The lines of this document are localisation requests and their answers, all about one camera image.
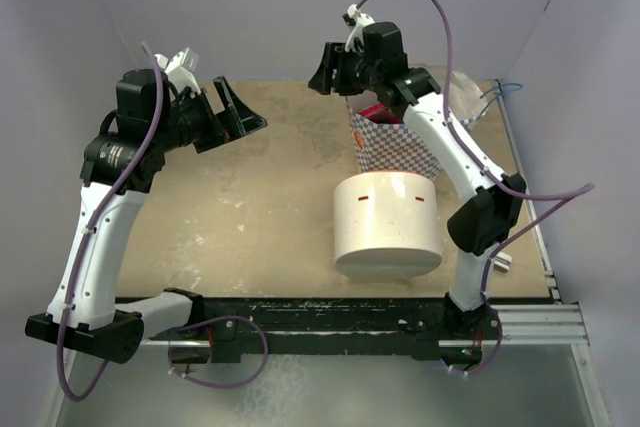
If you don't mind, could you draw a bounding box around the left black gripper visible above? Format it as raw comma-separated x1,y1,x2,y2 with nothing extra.
153,76,266,153

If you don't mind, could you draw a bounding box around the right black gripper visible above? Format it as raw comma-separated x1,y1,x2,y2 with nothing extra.
310,41,383,96

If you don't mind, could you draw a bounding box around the pink snack packet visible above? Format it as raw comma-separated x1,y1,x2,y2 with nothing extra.
360,103,403,125

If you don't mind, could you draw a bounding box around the blue checkered paper bag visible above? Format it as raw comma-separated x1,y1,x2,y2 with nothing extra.
345,64,524,179

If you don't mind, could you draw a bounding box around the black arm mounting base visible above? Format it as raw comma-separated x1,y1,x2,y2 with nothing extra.
155,297,502,367

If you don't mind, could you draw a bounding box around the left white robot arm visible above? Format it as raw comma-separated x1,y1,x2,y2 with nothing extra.
25,69,268,364

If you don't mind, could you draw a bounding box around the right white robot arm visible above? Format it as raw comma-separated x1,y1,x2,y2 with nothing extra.
308,22,526,338

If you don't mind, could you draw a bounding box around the white cylindrical container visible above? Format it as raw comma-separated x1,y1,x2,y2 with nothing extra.
333,171,443,282

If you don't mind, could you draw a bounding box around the small white metal clip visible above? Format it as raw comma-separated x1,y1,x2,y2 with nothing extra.
493,252,513,273

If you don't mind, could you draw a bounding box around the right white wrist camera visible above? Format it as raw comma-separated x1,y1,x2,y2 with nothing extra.
342,4,375,52

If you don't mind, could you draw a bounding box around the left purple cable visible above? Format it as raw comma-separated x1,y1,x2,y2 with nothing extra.
55,41,268,402

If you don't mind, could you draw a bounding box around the purple cable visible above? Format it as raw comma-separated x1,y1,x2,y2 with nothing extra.
357,0,596,377
55,41,268,402

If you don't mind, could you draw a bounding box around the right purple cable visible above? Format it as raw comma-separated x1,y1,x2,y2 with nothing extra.
357,0,596,377

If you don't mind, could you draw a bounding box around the aluminium rail frame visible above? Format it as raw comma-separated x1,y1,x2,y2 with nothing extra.
37,79,614,427

